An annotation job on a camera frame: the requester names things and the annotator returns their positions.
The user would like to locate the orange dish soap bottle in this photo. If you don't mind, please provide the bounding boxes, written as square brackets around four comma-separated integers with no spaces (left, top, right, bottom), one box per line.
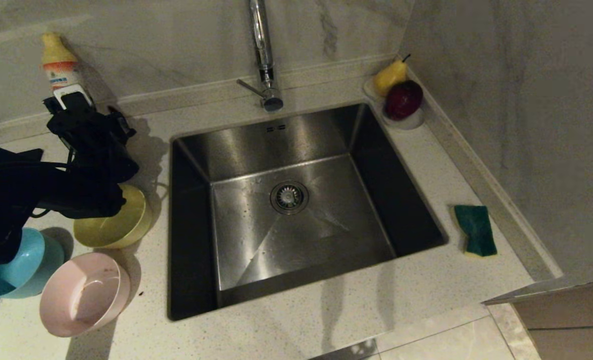
[40,32,96,108]

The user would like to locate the stainless steel sink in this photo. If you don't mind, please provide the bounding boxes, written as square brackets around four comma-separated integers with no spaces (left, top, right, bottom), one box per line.
[167,102,449,322]

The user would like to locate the metal sink drain strainer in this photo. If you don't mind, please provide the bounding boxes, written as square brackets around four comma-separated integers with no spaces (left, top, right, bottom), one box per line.
[270,181,310,216]

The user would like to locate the green and yellow sponge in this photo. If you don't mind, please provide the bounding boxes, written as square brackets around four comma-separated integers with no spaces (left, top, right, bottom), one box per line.
[453,204,498,258]

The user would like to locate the yellow plastic bowl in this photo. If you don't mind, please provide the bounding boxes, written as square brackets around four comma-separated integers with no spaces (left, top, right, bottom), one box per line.
[73,182,154,250]

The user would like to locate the blue plastic bowl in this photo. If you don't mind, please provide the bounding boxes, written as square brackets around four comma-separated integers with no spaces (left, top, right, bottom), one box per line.
[0,227,66,300]

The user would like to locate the pink plastic bowl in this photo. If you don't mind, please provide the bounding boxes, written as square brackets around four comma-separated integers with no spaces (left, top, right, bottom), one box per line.
[39,252,131,338]

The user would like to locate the chrome faucet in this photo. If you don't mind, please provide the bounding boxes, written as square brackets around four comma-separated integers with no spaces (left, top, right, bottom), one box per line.
[236,0,284,112]

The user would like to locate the yellow pear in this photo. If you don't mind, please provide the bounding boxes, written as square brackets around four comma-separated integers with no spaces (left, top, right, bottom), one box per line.
[373,54,411,98]

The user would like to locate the dark red apple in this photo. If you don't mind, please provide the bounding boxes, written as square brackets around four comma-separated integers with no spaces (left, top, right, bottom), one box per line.
[384,80,424,122]

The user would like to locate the small white dish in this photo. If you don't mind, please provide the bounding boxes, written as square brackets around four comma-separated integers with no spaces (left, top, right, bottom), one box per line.
[362,76,426,131]

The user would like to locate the beige wooden cabinet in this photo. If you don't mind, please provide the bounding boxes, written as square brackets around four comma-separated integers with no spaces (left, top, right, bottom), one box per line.
[481,277,593,360]

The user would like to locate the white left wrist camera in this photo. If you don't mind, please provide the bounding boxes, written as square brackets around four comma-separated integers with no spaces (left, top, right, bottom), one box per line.
[52,84,94,111]

